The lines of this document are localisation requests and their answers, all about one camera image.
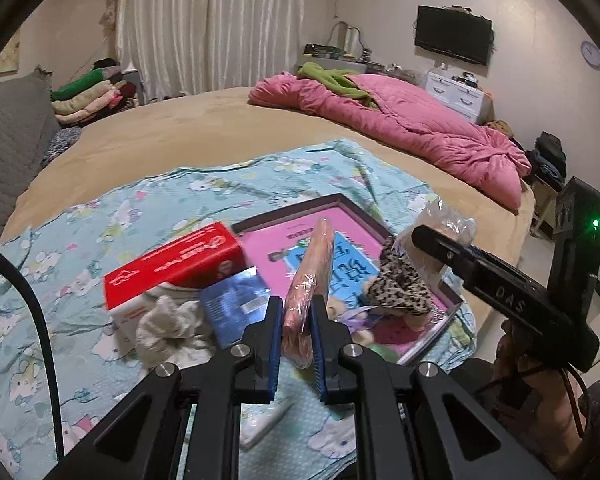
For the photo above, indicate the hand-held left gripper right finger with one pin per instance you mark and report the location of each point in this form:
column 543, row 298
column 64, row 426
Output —
column 320, row 350

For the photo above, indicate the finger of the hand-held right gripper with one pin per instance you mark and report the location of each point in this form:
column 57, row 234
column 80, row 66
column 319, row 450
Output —
column 445, row 247

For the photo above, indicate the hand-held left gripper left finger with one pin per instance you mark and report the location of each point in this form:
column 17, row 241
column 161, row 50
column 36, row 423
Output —
column 275, row 350

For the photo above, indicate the clear plastic bag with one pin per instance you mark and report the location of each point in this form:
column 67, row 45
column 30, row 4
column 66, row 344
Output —
column 445, row 220

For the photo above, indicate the small plush purple dress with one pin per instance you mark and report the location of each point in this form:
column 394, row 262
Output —
column 352, row 317

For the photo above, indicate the leopard print scrunchie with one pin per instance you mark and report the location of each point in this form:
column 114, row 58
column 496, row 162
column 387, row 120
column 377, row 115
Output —
column 400, row 290

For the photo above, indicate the salmon pink packet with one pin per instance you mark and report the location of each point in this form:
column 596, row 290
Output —
column 305, row 285

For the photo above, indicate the green white tissue pack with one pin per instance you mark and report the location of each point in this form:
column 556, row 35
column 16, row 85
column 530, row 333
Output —
column 262, row 425

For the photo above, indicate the white floral scrunchie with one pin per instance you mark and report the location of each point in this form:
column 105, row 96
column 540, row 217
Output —
column 165, row 325

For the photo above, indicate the dark cardboard tray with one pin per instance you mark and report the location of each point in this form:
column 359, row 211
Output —
column 290, row 210

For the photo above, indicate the person's right forearm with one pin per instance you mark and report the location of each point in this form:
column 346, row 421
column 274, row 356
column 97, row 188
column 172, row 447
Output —
column 555, row 410

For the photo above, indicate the person's right hand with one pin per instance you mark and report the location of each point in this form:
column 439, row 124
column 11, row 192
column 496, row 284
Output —
column 512, row 355

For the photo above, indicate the dark box with barcode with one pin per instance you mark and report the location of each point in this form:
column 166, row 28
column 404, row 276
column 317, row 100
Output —
column 235, row 305

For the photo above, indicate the wooden chair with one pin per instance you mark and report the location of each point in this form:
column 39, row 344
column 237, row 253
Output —
column 545, row 205

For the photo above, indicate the pink book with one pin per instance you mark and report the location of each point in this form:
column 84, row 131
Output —
column 270, row 245

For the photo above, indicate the brown patterned cloth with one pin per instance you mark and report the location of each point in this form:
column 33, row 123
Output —
column 500, row 127

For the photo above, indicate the pink quilt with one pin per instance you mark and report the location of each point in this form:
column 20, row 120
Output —
column 405, row 120

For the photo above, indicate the red tissue box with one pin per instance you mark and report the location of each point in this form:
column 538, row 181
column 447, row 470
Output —
column 170, row 265

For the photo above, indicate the pile of dark clothes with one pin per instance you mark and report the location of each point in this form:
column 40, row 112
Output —
column 550, row 155

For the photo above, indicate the white drawer cabinet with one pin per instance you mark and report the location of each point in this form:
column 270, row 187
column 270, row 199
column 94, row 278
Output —
column 455, row 92

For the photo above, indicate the green cloth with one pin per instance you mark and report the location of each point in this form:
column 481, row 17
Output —
column 330, row 77

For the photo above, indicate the light blue printed blanket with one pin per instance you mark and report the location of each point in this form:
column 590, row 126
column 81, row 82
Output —
column 105, row 220

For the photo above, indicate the cluttered dressing table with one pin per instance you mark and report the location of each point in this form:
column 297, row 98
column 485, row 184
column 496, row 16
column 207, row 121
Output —
column 330, row 51

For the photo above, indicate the small table mirror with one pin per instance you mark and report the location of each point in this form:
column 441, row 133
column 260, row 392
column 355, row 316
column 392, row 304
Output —
column 350, row 37

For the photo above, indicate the round bed beige sheet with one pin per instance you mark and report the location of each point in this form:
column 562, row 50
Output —
column 180, row 125

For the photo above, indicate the dark patterned cloth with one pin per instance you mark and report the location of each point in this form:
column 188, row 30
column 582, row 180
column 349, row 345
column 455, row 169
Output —
column 62, row 142

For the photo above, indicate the stack of folded clothes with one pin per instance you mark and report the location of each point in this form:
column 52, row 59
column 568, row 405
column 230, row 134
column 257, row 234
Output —
column 90, row 95

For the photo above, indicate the white curtain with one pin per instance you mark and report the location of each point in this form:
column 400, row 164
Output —
column 205, row 20

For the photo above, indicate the grey quilted headboard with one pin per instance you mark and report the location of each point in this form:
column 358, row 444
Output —
column 10, row 135

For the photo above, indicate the black wall television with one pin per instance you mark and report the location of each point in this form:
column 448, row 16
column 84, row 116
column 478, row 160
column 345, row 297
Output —
column 452, row 35

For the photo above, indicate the wall clock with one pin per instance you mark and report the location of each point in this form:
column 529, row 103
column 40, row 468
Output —
column 591, row 54

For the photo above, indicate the wall poster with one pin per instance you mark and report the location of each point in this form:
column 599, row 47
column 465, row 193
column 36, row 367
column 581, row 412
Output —
column 7, row 57

